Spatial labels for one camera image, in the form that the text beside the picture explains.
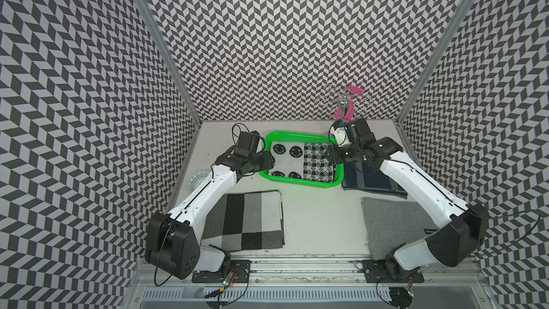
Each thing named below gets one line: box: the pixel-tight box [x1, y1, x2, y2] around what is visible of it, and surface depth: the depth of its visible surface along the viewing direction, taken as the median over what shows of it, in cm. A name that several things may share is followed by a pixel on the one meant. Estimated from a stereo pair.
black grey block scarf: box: [200, 190, 286, 252], surface depth 84 cm
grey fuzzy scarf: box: [360, 197, 439, 260], surface depth 82 cm
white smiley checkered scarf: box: [269, 141, 336, 184], surface depth 97 cm
